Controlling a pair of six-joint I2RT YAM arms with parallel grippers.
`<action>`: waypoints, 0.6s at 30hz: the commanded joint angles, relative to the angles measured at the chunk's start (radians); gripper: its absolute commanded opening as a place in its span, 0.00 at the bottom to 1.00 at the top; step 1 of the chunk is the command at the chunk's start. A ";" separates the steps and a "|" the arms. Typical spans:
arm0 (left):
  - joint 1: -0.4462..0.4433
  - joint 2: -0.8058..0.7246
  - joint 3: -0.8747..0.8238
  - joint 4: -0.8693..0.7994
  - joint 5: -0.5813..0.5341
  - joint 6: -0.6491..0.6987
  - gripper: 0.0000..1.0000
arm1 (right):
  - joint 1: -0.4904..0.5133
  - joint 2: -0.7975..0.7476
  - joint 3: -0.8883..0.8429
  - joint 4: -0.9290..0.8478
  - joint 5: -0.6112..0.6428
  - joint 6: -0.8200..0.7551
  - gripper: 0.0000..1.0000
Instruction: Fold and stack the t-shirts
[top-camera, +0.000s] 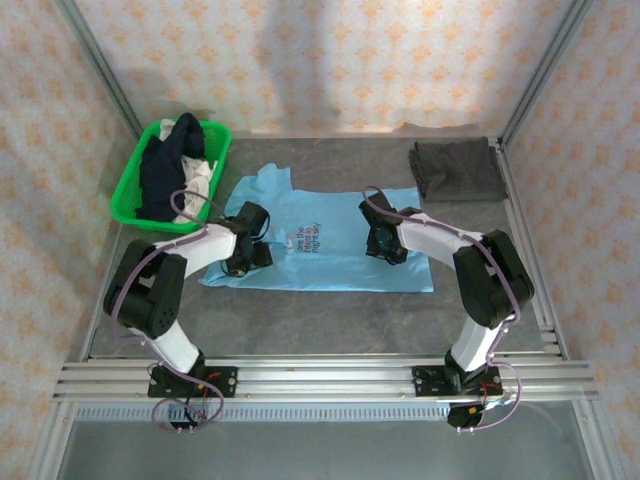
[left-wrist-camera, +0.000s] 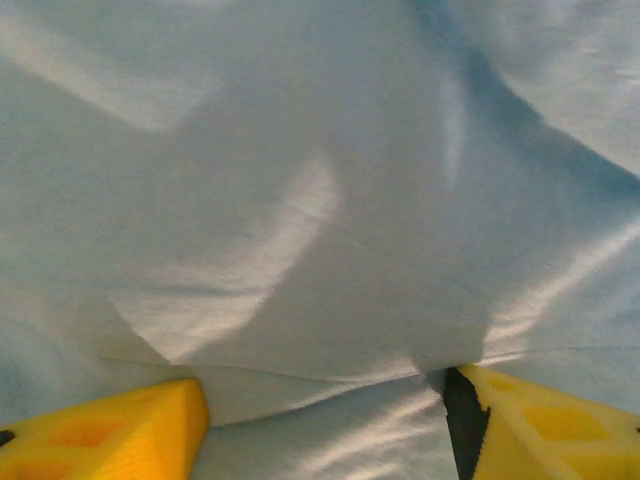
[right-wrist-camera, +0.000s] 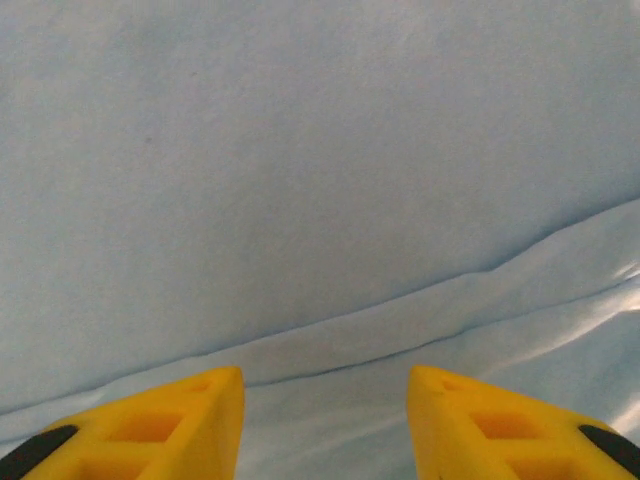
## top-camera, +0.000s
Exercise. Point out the light blue printed t-shirt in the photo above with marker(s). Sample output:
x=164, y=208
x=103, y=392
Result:
x=340, y=270

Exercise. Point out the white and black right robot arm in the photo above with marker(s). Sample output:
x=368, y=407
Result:
x=425, y=240

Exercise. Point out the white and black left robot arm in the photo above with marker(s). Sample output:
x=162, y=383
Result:
x=215, y=247

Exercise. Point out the folded dark grey t-shirt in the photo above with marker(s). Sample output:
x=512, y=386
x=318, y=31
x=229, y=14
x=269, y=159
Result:
x=460, y=170

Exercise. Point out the navy blue t-shirt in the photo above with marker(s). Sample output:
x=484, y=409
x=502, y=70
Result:
x=160, y=175

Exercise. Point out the green plastic basket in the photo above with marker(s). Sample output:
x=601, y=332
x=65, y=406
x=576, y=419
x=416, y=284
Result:
x=122, y=197

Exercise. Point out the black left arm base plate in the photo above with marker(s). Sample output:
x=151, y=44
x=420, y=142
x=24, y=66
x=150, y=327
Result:
x=225, y=382

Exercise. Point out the aluminium table side rail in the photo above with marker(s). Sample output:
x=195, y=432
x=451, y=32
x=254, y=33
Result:
x=515, y=210
x=89, y=345

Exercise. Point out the aluminium mounting rail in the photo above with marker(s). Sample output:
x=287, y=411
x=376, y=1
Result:
x=325, y=380

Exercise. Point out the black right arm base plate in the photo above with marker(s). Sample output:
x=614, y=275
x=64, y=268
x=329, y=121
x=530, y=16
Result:
x=425, y=382

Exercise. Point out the aluminium frame post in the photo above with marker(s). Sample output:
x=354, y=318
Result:
x=545, y=65
x=100, y=65

